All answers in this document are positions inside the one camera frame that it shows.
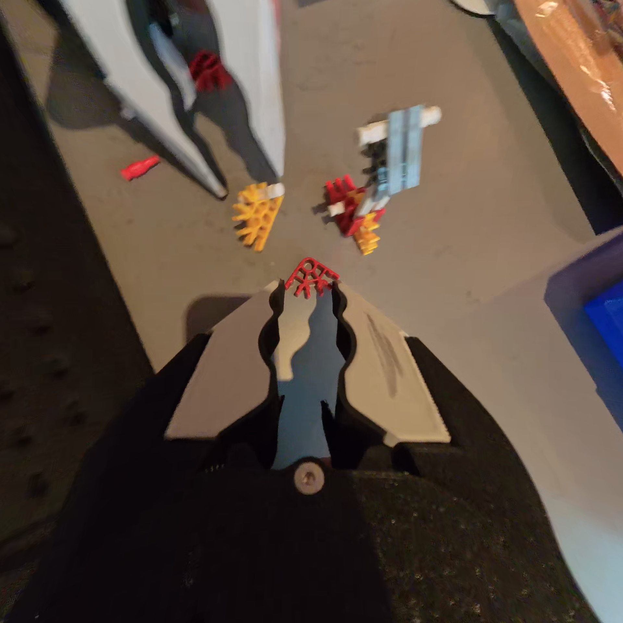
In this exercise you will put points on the short red toy rod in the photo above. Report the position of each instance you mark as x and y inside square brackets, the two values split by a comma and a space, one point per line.
[140, 168]

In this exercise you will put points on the yellow fan connector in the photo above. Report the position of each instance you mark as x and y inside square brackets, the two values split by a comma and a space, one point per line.
[255, 219]

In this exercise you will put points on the red fan connector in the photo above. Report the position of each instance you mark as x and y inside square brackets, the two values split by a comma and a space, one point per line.
[311, 275]
[209, 73]

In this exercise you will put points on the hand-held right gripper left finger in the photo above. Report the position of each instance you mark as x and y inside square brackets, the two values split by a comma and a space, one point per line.
[224, 384]

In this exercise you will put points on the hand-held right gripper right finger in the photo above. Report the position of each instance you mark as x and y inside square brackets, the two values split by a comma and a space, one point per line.
[394, 389]

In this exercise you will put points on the shiny plastic bag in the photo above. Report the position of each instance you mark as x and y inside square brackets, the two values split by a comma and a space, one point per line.
[574, 58]

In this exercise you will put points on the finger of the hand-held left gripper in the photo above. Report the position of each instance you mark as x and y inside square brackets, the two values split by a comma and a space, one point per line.
[126, 73]
[253, 58]

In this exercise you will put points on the small blue plastic bin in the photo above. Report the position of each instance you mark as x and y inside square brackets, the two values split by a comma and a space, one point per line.
[608, 316]

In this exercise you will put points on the small red toy assembly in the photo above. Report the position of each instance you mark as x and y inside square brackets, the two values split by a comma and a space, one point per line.
[348, 209]

